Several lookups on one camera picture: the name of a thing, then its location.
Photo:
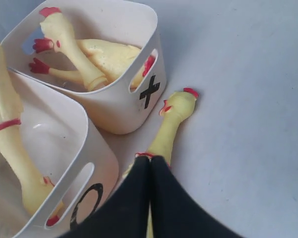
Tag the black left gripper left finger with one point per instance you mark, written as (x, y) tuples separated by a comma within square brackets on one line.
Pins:
[(125, 213)]

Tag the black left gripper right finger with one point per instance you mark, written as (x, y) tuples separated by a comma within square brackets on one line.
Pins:
[(174, 213)]

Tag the large yellow rubber chicken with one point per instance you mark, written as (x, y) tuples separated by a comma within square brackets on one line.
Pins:
[(35, 187)]

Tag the headless yellow rubber chicken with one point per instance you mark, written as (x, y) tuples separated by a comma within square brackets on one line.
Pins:
[(112, 59)]

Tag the severed rubber chicken head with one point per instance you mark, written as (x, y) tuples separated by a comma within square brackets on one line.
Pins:
[(59, 35)]

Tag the cream bin marked O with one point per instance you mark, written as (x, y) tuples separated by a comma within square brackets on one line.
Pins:
[(65, 146)]

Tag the cream bin marked X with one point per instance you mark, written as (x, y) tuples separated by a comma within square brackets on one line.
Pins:
[(123, 106)]

